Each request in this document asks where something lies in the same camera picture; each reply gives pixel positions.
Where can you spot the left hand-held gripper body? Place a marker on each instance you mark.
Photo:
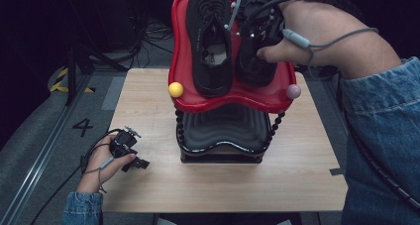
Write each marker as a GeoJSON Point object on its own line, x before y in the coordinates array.
{"type": "Point", "coordinates": [123, 142]}

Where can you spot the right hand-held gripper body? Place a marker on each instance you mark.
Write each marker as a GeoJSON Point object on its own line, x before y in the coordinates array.
{"type": "Point", "coordinates": [261, 23]}

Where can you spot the red and black tiered rack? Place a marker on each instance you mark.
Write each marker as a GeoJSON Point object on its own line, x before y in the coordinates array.
{"type": "Point", "coordinates": [231, 126]}

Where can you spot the metal floor rail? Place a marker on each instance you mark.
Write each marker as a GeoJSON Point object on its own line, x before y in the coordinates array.
{"type": "Point", "coordinates": [36, 159]}

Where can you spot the black shoe with white insole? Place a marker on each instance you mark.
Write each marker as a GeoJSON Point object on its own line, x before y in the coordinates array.
{"type": "Point", "coordinates": [209, 59]}

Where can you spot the person's right hand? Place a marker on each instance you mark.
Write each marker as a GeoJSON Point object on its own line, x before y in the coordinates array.
{"type": "Point", "coordinates": [323, 30]}

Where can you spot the yellow and black floor tape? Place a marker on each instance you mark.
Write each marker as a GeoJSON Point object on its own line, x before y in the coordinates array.
{"type": "Point", "coordinates": [59, 84]}

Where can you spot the person's left hand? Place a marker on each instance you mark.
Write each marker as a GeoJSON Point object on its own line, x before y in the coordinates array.
{"type": "Point", "coordinates": [102, 165]}

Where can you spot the grey tape strip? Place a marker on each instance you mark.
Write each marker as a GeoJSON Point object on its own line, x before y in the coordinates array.
{"type": "Point", "coordinates": [336, 172]}

